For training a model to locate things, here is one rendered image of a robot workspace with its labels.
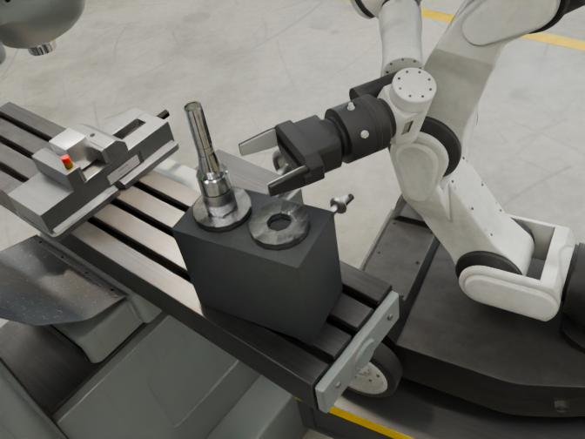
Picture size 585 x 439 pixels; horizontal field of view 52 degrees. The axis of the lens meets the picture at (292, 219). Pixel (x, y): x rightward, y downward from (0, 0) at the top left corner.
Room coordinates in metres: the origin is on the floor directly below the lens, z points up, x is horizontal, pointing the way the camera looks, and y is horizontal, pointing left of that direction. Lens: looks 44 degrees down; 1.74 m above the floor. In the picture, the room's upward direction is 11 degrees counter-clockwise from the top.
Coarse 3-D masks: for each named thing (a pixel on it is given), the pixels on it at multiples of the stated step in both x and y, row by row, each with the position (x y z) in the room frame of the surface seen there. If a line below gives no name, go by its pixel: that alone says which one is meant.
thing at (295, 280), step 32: (256, 192) 0.72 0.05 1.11; (192, 224) 0.67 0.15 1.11; (224, 224) 0.65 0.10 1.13; (256, 224) 0.63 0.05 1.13; (288, 224) 0.64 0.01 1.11; (320, 224) 0.62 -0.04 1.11; (192, 256) 0.66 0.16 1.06; (224, 256) 0.62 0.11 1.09; (256, 256) 0.59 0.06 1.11; (288, 256) 0.57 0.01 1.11; (320, 256) 0.60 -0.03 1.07; (224, 288) 0.63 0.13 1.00; (256, 288) 0.59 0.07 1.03; (288, 288) 0.56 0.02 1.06; (320, 288) 0.59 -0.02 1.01; (256, 320) 0.60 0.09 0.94; (288, 320) 0.57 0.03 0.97; (320, 320) 0.57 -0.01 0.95
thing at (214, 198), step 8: (224, 184) 0.67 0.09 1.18; (208, 192) 0.67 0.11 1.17; (216, 192) 0.66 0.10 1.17; (224, 192) 0.67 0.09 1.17; (232, 192) 0.68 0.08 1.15; (208, 200) 0.67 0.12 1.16; (216, 200) 0.66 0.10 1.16; (224, 200) 0.67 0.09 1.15; (232, 200) 0.67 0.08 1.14; (208, 208) 0.67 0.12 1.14; (216, 208) 0.66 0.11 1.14; (224, 208) 0.66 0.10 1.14; (232, 208) 0.67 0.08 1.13; (216, 216) 0.67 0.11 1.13
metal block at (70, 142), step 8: (56, 136) 1.06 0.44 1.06; (64, 136) 1.06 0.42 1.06; (72, 136) 1.05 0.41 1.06; (80, 136) 1.05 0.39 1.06; (56, 144) 1.03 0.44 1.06; (64, 144) 1.03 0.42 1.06; (72, 144) 1.02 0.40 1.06; (80, 144) 1.03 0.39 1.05; (88, 144) 1.04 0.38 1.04; (56, 152) 1.04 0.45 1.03; (64, 152) 1.01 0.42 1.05; (72, 152) 1.01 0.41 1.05; (80, 152) 1.03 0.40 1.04; (88, 152) 1.04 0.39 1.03; (72, 160) 1.01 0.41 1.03; (80, 160) 1.02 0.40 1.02; (88, 160) 1.03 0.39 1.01
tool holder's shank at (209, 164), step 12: (192, 108) 0.68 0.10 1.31; (192, 120) 0.67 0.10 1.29; (204, 120) 0.69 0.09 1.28; (192, 132) 0.68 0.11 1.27; (204, 132) 0.68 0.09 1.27; (204, 144) 0.67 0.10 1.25; (204, 156) 0.67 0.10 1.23; (216, 156) 0.68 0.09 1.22; (204, 168) 0.67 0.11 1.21; (216, 168) 0.67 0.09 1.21
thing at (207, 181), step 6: (222, 168) 0.69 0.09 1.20; (198, 174) 0.68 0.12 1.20; (204, 174) 0.68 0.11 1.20; (216, 174) 0.68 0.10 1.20; (222, 174) 0.67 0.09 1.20; (228, 174) 0.68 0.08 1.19; (198, 180) 0.67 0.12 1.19; (204, 180) 0.67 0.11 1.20; (210, 180) 0.67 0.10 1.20; (216, 180) 0.66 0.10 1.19; (222, 180) 0.67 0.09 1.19; (210, 186) 0.66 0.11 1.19
